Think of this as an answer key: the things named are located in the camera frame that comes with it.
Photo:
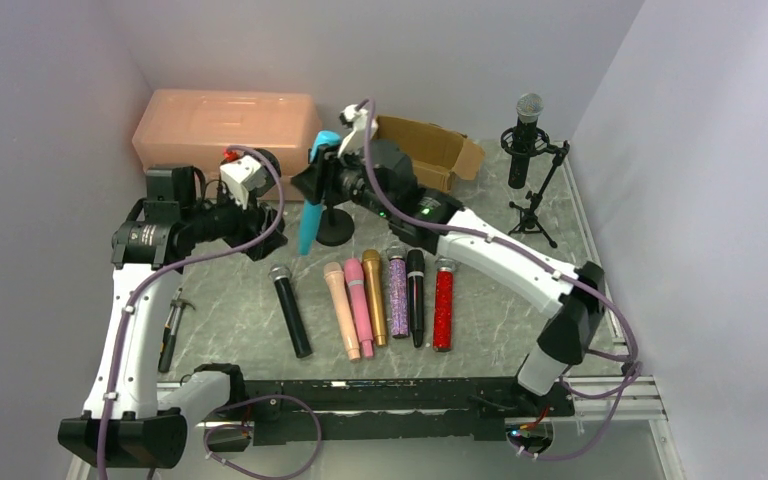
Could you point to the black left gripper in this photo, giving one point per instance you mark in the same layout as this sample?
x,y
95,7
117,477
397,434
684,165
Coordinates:
x,y
255,229

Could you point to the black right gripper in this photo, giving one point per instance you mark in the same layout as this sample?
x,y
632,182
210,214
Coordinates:
x,y
324,182

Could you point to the blue toy microphone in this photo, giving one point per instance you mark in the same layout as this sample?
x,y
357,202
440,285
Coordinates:
x,y
311,212

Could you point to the clip mount desk stand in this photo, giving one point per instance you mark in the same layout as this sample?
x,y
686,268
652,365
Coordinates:
x,y
336,227

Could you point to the gold microphone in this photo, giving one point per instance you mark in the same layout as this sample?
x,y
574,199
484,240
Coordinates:
x,y
372,268

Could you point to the pink toy microphone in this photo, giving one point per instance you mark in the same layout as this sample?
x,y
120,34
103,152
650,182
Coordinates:
x,y
355,283

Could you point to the beige toy microphone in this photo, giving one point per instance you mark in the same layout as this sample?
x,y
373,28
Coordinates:
x,y
334,277

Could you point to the brown cardboard box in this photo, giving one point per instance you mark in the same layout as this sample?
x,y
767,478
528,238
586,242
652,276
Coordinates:
x,y
438,155

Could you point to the black microphone grey grille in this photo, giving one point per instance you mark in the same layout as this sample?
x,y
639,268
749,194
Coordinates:
x,y
280,276

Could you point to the slim black microphone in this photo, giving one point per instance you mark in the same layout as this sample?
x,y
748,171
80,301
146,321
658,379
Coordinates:
x,y
415,295

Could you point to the purple glitter microphone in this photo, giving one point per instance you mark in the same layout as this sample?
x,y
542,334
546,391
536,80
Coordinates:
x,y
399,323

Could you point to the red glitter microphone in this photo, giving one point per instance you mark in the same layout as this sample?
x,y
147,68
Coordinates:
x,y
443,307

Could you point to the shock mount desk stand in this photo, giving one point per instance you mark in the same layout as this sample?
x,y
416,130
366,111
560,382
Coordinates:
x,y
270,200

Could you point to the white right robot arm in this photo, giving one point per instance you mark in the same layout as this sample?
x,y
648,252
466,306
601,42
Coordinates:
x,y
426,218

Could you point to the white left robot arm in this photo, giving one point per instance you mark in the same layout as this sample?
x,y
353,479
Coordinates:
x,y
124,422

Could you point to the black tripod microphone stand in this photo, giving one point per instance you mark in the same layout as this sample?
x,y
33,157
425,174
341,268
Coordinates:
x,y
528,219

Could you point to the orange plastic storage box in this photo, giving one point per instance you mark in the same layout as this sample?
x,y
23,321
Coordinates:
x,y
196,126

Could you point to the claw hammer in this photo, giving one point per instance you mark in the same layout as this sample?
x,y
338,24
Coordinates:
x,y
171,333

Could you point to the black microphone silver grille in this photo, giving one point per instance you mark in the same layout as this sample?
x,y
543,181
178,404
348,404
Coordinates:
x,y
524,137

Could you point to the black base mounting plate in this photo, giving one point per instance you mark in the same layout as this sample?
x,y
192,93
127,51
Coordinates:
x,y
479,408

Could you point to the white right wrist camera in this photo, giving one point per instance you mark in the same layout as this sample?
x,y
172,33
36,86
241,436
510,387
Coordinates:
x,y
361,121

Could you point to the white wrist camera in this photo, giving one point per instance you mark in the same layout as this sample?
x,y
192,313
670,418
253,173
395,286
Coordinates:
x,y
245,178
361,121

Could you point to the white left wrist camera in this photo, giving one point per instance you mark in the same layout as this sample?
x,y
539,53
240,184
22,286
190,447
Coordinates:
x,y
245,178

